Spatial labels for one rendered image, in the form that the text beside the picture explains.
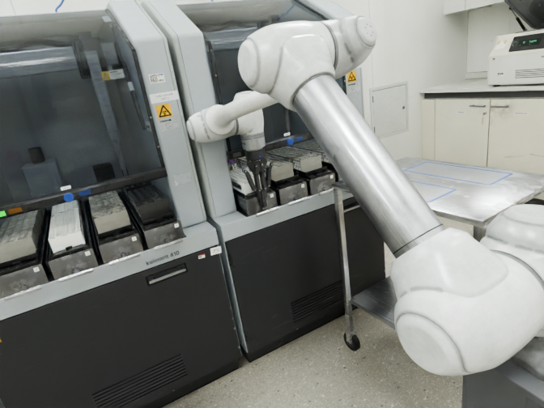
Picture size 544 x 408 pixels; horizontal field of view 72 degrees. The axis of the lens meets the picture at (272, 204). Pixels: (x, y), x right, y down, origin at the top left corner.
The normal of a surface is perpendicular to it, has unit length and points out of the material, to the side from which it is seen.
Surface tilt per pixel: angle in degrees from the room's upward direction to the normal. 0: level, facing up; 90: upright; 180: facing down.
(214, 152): 90
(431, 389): 0
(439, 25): 90
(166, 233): 90
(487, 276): 43
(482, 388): 90
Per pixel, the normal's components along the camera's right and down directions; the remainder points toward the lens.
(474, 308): 0.09, -0.58
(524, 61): -0.88, 0.28
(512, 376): -0.15, -0.93
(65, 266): 0.47, 0.23
